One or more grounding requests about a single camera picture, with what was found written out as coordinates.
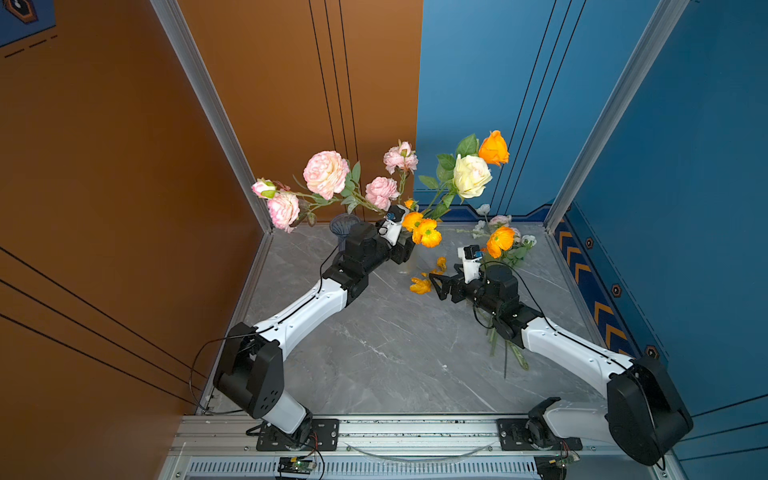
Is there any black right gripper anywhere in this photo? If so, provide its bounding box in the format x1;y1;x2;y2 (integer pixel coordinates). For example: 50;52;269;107
429;262;502;319

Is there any orange poppy flower stem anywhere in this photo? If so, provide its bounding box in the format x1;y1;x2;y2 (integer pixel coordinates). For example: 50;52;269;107
402;200;520;259

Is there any pink peony flower stem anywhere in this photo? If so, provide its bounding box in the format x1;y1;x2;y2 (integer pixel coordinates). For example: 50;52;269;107
365;141;418;211

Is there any purple ribbed glass vase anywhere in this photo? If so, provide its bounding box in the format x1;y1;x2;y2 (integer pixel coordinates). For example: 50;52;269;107
329;213;362;252

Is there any pink white bouquet spray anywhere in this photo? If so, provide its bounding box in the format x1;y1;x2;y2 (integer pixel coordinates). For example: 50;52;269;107
480;216;537;376

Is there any cream rose flower stem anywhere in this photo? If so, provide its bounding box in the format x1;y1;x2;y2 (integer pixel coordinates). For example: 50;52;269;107
422;154;492;220

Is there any small pink rose spray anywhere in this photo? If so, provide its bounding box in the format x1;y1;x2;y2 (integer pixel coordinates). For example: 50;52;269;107
251;151;387;233

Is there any yellow rose flower stem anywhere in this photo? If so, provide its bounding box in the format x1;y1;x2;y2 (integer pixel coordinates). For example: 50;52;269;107
419;130;511;217

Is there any clear ribbed glass vase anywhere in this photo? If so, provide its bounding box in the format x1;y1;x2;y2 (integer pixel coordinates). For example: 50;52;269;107
393;233;418;277

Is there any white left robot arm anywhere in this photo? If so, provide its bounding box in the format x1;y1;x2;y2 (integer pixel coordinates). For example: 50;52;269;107
213;218;414;448

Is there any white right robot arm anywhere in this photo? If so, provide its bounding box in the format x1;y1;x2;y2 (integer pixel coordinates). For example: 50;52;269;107
429;262;694;466

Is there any orange cosmos flower stem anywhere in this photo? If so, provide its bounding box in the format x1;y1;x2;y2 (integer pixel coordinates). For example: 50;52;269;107
409;257;447;295

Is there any white blossom spray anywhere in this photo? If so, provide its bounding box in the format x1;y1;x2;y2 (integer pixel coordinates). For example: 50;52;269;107
471;204;490;239

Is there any green circuit board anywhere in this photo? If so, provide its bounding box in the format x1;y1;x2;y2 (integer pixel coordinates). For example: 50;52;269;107
276;457;319;479

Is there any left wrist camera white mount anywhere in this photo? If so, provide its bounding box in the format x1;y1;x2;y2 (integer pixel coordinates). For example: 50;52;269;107
377;204;408;247

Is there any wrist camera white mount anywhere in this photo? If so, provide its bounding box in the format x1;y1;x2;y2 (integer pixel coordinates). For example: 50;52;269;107
377;204;408;247
457;244;483;284

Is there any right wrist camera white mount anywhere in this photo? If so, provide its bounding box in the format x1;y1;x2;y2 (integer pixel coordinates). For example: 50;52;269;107
457;244;483;284

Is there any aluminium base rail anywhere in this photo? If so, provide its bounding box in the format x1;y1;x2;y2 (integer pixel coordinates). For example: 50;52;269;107
159;414;685;479

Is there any left aluminium corner post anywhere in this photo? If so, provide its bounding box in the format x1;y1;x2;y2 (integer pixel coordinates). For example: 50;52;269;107
150;0;273;235

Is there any aluminium corner post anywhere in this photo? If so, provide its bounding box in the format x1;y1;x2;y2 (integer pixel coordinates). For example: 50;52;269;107
543;0;688;234
150;0;273;235

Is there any right aluminium corner post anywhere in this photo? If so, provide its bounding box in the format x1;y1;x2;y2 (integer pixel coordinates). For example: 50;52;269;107
543;0;688;234

